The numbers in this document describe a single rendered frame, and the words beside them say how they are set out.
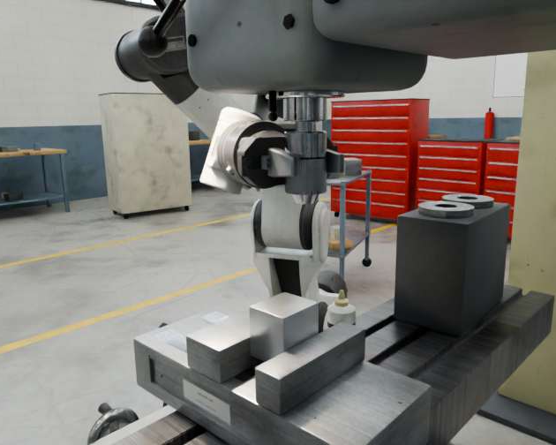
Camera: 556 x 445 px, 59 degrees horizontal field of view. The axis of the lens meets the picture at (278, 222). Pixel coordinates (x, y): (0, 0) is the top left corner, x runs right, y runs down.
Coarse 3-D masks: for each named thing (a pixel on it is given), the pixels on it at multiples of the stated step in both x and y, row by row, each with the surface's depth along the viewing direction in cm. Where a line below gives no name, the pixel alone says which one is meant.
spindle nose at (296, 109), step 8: (288, 104) 51; (296, 104) 51; (304, 104) 50; (312, 104) 51; (320, 104) 51; (288, 112) 52; (296, 112) 51; (304, 112) 51; (312, 112) 51; (320, 112) 51; (288, 120) 52; (296, 120) 51; (304, 120) 51; (312, 120) 51; (320, 120) 51
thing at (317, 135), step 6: (288, 132) 52; (294, 132) 52; (300, 132) 51; (306, 132) 51; (312, 132) 51; (318, 132) 52; (324, 132) 52; (288, 138) 52; (294, 138) 52; (300, 138) 51; (306, 138) 51; (312, 138) 51; (318, 138) 52; (324, 138) 52
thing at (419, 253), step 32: (416, 224) 80; (448, 224) 76; (480, 224) 79; (416, 256) 81; (448, 256) 77; (480, 256) 81; (416, 288) 82; (448, 288) 78; (480, 288) 83; (416, 320) 83; (448, 320) 79
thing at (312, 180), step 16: (288, 144) 52; (304, 144) 51; (320, 144) 52; (304, 160) 52; (320, 160) 52; (304, 176) 52; (320, 176) 53; (288, 192) 54; (304, 192) 52; (320, 192) 53
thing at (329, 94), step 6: (300, 90) 48; (306, 90) 48; (312, 90) 48; (318, 90) 48; (324, 90) 49; (330, 90) 49; (336, 90) 50; (282, 96) 49; (288, 96) 49; (294, 96) 49; (300, 96) 49; (306, 96) 49; (312, 96) 49; (318, 96) 49; (324, 96) 50; (330, 96) 50; (336, 96) 50; (342, 96) 51
